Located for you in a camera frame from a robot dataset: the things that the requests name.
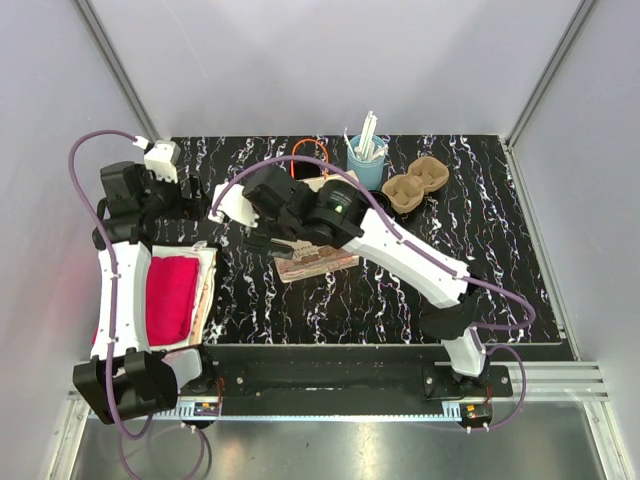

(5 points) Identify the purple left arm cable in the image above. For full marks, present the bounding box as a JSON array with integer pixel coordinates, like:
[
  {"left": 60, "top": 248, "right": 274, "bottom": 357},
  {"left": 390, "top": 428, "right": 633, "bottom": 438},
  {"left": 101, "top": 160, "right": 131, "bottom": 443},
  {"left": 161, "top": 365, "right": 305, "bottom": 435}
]
[{"left": 67, "top": 128, "right": 214, "bottom": 480}]

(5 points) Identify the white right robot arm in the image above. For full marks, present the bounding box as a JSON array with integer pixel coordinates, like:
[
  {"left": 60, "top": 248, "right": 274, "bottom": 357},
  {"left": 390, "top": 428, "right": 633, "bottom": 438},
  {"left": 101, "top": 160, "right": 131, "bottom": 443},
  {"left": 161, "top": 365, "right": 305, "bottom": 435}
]
[{"left": 243, "top": 167, "right": 490, "bottom": 397}]

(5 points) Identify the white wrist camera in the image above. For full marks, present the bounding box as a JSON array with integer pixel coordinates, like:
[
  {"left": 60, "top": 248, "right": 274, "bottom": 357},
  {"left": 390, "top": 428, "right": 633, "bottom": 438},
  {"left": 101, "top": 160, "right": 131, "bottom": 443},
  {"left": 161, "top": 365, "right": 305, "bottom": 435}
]
[
  {"left": 144, "top": 140, "right": 180, "bottom": 183},
  {"left": 208, "top": 182, "right": 259, "bottom": 228}
]

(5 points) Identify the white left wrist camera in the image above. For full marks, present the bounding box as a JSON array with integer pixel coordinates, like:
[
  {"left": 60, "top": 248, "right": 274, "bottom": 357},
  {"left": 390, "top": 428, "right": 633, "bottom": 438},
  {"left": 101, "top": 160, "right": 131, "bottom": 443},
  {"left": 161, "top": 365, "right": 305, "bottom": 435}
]
[{"left": 144, "top": 140, "right": 180, "bottom": 183}]

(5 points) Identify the left aluminium frame post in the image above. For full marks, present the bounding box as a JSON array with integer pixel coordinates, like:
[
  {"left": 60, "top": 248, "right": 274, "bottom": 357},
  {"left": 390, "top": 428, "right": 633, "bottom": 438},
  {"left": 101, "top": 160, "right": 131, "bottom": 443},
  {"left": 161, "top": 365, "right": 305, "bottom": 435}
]
[{"left": 71, "top": 0, "right": 147, "bottom": 124}]

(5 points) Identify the aluminium frame post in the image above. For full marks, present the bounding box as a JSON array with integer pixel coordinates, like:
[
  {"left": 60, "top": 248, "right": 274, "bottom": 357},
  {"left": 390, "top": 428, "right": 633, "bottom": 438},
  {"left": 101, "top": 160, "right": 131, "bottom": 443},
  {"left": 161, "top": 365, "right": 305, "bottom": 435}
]
[
  {"left": 71, "top": 0, "right": 147, "bottom": 124},
  {"left": 507, "top": 0, "right": 601, "bottom": 144}
]

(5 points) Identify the stack of black cups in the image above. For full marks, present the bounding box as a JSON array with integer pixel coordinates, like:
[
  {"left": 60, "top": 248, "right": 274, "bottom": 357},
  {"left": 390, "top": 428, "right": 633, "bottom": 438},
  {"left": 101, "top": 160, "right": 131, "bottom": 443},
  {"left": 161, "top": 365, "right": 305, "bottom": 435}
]
[{"left": 290, "top": 161, "right": 318, "bottom": 180}]

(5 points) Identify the printed paper takeout bag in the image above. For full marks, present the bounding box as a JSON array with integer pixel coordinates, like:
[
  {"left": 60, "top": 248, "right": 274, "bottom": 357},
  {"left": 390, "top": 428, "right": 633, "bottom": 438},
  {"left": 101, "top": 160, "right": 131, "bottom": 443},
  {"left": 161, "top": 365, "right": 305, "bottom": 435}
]
[{"left": 274, "top": 165, "right": 360, "bottom": 283}]

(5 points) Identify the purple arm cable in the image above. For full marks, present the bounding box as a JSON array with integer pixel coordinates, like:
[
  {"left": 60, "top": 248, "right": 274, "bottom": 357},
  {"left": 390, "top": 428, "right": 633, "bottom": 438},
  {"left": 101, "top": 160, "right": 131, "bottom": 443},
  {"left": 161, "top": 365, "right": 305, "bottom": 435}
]
[
  {"left": 209, "top": 155, "right": 537, "bottom": 432},
  {"left": 67, "top": 128, "right": 214, "bottom": 480}
]

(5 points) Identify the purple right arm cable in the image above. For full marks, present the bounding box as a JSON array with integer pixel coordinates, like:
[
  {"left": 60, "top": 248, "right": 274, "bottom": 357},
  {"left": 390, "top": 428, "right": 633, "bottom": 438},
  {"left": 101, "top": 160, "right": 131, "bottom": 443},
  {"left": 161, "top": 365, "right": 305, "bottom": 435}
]
[{"left": 209, "top": 155, "right": 537, "bottom": 432}]

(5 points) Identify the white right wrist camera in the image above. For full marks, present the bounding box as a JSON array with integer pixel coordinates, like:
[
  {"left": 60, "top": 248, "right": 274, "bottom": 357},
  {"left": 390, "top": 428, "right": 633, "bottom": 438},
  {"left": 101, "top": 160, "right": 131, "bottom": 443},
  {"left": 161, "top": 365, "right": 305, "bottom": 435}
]
[{"left": 208, "top": 182, "right": 259, "bottom": 228}]

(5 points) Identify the light blue straw holder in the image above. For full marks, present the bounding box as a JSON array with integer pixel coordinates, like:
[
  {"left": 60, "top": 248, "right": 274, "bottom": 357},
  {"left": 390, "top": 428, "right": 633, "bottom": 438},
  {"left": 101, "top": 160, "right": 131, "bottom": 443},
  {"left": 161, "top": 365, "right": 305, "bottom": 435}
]
[{"left": 346, "top": 135, "right": 388, "bottom": 190}]

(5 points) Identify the pink folded cloth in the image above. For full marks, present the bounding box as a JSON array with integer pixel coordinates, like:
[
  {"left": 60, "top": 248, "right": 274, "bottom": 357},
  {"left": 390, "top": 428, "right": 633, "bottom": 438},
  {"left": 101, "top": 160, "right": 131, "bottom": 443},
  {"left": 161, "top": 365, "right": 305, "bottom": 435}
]
[{"left": 146, "top": 256, "right": 199, "bottom": 347}]

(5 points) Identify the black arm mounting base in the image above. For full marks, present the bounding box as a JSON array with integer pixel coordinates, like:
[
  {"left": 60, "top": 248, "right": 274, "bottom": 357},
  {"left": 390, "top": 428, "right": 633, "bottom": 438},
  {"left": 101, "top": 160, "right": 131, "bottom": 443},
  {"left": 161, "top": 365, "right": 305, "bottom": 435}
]
[{"left": 178, "top": 344, "right": 513, "bottom": 421}]

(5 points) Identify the right aluminium frame post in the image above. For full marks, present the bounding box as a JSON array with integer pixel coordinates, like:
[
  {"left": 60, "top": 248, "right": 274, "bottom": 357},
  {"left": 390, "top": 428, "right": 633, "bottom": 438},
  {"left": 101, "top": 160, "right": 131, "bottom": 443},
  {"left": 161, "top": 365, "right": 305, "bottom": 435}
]
[{"left": 507, "top": 0, "right": 601, "bottom": 144}]

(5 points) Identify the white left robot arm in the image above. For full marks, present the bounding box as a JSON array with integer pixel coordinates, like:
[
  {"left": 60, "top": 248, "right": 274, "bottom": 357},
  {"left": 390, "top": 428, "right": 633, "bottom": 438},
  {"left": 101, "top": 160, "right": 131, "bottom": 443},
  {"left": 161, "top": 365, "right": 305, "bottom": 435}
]
[{"left": 73, "top": 161, "right": 217, "bottom": 425}]

